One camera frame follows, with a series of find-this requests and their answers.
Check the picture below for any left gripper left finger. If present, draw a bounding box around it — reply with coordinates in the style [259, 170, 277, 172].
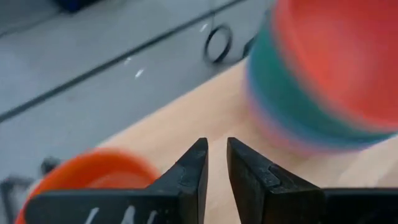
[146, 138, 208, 224]

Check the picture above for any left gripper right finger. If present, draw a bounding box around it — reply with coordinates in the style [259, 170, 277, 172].
[226, 137, 326, 224]

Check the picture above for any pink bowl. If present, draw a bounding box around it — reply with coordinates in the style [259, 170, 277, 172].
[245, 62, 343, 156]

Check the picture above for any bright orange bowl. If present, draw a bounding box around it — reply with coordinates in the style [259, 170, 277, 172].
[14, 147, 161, 224]

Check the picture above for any teal bowl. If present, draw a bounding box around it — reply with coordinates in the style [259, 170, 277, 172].
[247, 18, 398, 151]

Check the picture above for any coral red bowl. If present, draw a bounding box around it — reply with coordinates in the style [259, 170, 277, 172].
[269, 0, 398, 133]

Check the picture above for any wooden shelf with black frame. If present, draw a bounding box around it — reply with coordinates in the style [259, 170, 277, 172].
[98, 58, 398, 224]

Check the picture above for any coiled black floor cable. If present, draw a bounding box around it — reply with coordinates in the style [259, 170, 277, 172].
[203, 12, 234, 64]

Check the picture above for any black table edge frame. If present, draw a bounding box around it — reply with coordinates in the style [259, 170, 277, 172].
[241, 34, 261, 60]

